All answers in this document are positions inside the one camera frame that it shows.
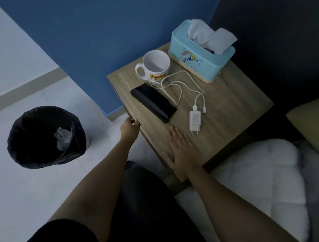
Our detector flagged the person's dark trousers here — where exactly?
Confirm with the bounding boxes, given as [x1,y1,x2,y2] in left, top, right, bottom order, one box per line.
[109,161,206,242]

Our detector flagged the yellow pillow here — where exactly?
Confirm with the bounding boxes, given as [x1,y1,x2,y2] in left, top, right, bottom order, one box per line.
[286,98,319,153]

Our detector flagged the wooden bedside table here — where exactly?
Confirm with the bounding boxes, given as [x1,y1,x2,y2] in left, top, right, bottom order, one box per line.
[107,42,275,195]

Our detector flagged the light blue tissue box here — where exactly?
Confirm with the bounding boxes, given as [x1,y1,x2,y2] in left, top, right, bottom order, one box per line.
[168,20,236,84]

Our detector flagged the black smartphone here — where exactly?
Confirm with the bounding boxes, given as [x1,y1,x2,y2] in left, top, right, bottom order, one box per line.
[130,83,178,124]

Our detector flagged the white tissue sheet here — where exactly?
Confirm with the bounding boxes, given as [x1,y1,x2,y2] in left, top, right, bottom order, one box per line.
[187,19,238,55]

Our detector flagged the person's black sleeve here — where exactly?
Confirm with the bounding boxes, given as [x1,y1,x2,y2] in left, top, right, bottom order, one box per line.
[27,219,98,242]

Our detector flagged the white mug with yellow label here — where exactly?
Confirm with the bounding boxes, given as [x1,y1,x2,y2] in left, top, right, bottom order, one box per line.
[135,50,171,83]

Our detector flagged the crumpled white tissue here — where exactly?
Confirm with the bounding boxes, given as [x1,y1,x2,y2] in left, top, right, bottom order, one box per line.
[53,127,73,151]

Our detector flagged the black-lined trash bin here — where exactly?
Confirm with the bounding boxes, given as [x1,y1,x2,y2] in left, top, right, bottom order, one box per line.
[7,106,87,170]

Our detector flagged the person's left forearm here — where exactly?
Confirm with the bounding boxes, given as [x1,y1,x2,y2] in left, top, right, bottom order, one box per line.
[49,136,140,242]

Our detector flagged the white quilted blanket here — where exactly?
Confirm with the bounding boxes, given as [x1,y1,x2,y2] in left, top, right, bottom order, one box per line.
[175,139,319,242]

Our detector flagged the person's left hand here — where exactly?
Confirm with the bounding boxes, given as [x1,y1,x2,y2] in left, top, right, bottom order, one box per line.
[120,116,141,145]

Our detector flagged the white charging cable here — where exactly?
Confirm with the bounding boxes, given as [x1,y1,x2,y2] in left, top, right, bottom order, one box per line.
[151,70,207,116]

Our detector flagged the person's right forearm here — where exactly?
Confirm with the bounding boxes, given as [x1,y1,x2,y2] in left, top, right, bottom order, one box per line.
[186,167,299,242]

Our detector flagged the person's right hand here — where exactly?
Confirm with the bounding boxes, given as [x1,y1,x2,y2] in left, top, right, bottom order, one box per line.
[162,126,203,181]

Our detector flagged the white charger adapter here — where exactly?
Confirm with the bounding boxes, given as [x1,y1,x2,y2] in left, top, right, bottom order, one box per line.
[189,111,201,137]

